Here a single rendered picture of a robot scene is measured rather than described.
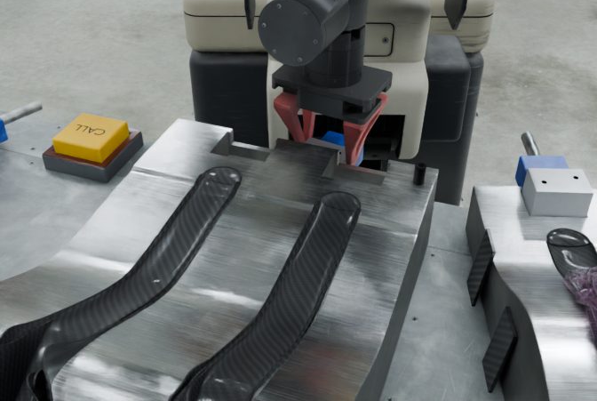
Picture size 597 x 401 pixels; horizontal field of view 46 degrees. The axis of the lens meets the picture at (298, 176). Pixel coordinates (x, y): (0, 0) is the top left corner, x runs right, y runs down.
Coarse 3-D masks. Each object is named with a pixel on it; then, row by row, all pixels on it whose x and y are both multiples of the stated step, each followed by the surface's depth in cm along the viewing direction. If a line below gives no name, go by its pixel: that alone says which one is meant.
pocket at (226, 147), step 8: (224, 136) 67; (232, 136) 68; (224, 144) 67; (232, 144) 68; (240, 144) 68; (248, 144) 68; (216, 152) 66; (224, 152) 68; (232, 152) 69; (240, 152) 68; (248, 152) 68; (256, 152) 68; (264, 152) 67; (248, 160) 68; (256, 160) 68; (264, 160) 68
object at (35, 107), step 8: (32, 104) 83; (40, 104) 83; (16, 112) 82; (24, 112) 82; (32, 112) 83; (0, 120) 78; (8, 120) 81; (16, 120) 82; (0, 128) 79; (0, 136) 79
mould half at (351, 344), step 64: (192, 128) 68; (128, 192) 60; (256, 192) 60; (320, 192) 60; (384, 192) 60; (64, 256) 54; (128, 256) 54; (256, 256) 54; (384, 256) 54; (0, 320) 43; (128, 320) 45; (192, 320) 47; (320, 320) 49; (384, 320) 49; (64, 384) 38; (128, 384) 39; (320, 384) 41; (384, 384) 54
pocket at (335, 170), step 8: (336, 160) 65; (328, 168) 63; (336, 168) 66; (344, 168) 65; (352, 168) 65; (360, 168) 65; (368, 168) 65; (328, 176) 64; (336, 176) 66; (344, 176) 66; (352, 176) 65; (360, 176) 65; (368, 176) 65; (376, 176) 64; (384, 176) 64; (368, 184) 65; (376, 184) 65
